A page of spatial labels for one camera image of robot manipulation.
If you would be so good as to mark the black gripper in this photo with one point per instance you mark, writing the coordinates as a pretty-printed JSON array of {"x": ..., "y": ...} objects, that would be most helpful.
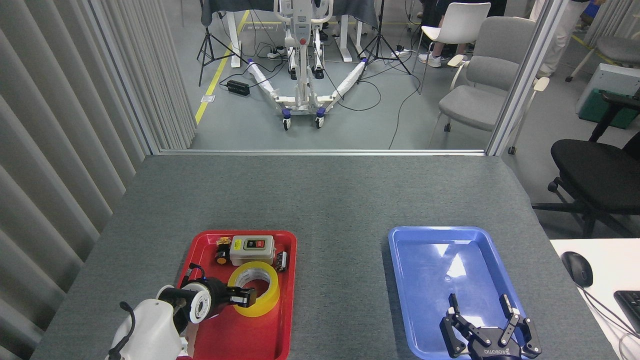
[
  {"x": 222, "y": 297},
  {"x": 497, "y": 352}
]

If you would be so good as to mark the yellow tape roll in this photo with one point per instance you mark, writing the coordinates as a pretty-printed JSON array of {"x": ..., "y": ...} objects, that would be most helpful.
[{"x": 267, "y": 300}]

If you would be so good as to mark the red plastic tray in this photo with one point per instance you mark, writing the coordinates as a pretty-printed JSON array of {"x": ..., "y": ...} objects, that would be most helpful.
[{"x": 240, "y": 335}]

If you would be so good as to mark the black and yellow push button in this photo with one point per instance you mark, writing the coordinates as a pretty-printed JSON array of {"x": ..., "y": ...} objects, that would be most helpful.
[{"x": 221, "y": 258}]

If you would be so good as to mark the small black electrical component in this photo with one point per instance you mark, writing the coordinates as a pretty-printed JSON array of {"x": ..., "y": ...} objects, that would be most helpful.
[{"x": 280, "y": 261}]

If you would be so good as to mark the blue plastic tray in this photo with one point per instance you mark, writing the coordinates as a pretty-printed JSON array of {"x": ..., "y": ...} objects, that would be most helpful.
[{"x": 430, "y": 290}]

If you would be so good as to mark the black computer mouse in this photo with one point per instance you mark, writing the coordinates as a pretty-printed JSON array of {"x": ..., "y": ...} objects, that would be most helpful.
[{"x": 577, "y": 267}]

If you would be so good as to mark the white desk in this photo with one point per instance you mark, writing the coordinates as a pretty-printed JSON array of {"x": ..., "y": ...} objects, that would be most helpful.
[{"x": 605, "y": 265}]

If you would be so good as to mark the black keyboard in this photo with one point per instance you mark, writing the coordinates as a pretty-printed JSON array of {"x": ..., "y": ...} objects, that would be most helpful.
[{"x": 631, "y": 307}]

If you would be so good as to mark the black office chair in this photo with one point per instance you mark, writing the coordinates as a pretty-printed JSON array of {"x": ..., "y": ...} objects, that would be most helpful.
[{"x": 600, "y": 175}]

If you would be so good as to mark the black power adapter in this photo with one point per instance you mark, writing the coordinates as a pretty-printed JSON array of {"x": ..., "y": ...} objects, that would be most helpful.
[{"x": 238, "y": 88}]

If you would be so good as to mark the grey chair with beige armrests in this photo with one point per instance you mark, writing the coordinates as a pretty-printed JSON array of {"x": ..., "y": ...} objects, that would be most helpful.
[{"x": 475, "y": 102}]

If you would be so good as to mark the white stand on wheels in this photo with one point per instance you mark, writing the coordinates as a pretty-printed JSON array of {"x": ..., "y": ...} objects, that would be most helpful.
[{"x": 301, "y": 75}]

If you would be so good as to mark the green box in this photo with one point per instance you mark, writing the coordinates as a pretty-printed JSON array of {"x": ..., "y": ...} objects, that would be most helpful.
[{"x": 592, "y": 110}]

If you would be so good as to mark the white power strip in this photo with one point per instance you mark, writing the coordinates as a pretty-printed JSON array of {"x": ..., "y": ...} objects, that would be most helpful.
[{"x": 275, "y": 54}]

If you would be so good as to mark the black tripod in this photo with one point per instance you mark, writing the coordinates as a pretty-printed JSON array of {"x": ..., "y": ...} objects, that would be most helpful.
[
  {"x": 206, "y": 42},
  {"x": 380, "y": 42}
]

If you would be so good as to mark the pale grey box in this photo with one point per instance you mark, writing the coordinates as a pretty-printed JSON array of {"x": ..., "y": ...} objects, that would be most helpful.
[{"x": 615, "y": 80}]

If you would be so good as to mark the standing person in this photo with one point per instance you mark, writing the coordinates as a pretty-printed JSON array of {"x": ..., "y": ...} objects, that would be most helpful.
[{"x": 562, "y": 35}]

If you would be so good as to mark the desk with dark cloth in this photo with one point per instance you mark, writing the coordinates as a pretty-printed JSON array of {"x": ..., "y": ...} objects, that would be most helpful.
[{"x": 350, "y": 9}]

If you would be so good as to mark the grey chair with pale legs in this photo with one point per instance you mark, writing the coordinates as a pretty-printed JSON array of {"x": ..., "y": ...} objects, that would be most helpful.
[{"x": 620, "y": 49}]

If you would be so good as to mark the white plastic chair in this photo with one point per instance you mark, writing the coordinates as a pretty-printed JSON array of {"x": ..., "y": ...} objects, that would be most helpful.
[{"x": 462, "y": 20}]

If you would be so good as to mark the grey push button switch box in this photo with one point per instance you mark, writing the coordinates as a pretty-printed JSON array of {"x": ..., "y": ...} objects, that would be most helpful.
[{"x": 252, "y": 254}]

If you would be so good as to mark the silver frame rail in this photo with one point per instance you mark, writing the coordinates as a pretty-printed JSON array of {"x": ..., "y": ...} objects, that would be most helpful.
[{"x": 325, "y": 152}]

